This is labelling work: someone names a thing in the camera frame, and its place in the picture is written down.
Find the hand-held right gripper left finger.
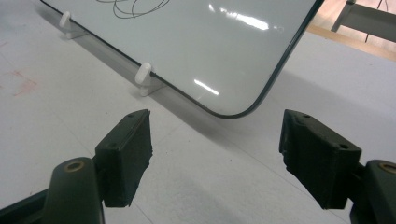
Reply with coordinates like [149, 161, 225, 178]
[93, 108, 154, 208]

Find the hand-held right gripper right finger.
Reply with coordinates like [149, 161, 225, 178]
[278, 108, 362, 210]

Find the white whiteboard with dark rim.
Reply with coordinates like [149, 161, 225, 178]
[39, 0, 325, 119]

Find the white plastic whiteboard foot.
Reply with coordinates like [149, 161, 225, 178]
[134, 62, 165, 98]
[58, 10, 88, 40]

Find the wooden strip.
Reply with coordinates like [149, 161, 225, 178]
[306, 23, 396, 63]

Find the grey metal frame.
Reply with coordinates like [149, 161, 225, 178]
[330, 0, 396, 44]

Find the thin black cable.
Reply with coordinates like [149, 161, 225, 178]
[364, 0, 390, 43]

